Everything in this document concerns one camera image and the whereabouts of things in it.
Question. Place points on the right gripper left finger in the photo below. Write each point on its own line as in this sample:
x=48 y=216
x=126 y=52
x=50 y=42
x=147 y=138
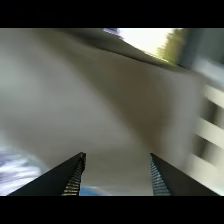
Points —
x=58 y=180

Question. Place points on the grey T-shirt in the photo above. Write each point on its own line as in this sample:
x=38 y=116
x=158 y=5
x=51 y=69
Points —
x=86 y=106

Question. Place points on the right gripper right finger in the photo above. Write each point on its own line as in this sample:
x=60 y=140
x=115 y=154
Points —
x=175 y=181

